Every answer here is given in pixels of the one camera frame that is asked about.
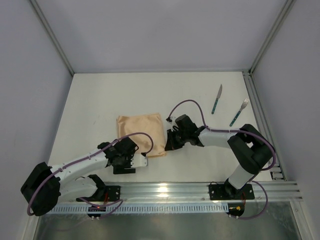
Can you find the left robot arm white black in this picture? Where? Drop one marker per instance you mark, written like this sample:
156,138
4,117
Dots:
48,185

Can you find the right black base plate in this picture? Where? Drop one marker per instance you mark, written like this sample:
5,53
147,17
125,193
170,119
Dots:
225,191

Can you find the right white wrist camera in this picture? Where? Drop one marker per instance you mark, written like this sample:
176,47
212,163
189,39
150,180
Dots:
172,121

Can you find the right corner aluminium post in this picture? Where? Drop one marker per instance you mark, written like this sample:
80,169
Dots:
272,33

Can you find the right controller board yellow plug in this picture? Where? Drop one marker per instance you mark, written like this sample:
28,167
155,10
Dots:
235,209

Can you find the corner aluminium post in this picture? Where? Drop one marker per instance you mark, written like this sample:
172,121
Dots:
272,33
51,35

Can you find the left controller board with led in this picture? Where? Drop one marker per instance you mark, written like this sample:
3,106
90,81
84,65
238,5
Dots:
95,212

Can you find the green handled fork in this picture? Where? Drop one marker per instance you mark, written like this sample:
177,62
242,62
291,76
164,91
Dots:
242,107

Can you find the right side aluminium rail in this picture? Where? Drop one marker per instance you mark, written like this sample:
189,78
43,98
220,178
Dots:
277,172

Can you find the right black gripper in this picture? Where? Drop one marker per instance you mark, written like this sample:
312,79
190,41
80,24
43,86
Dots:
171,139

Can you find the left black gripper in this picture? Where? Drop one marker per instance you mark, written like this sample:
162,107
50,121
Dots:
124,170

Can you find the beige satin napkin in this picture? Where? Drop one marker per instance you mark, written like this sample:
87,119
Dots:
151,129

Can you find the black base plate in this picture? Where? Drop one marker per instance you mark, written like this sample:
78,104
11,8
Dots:
107,193
225,191

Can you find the front aluminium rail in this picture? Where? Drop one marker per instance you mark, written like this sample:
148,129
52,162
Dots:
168,192

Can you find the left corner aluminium post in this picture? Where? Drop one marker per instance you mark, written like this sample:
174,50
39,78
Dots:
51,35

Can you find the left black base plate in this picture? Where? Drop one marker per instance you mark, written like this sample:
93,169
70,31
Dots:
107,193

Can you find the slotted grey cable duct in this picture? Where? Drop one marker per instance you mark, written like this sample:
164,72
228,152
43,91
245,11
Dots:
146,208

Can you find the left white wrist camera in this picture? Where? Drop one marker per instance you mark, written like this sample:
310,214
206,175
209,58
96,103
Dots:
138,161

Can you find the green handled knife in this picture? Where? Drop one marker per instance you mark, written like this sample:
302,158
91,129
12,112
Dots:
217,99

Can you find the aluminium rail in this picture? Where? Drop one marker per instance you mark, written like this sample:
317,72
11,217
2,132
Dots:
168,192
277,172

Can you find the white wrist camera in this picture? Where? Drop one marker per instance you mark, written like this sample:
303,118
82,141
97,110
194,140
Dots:
172,121
138,161

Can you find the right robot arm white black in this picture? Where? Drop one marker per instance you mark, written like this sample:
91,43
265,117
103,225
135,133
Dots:
249,147

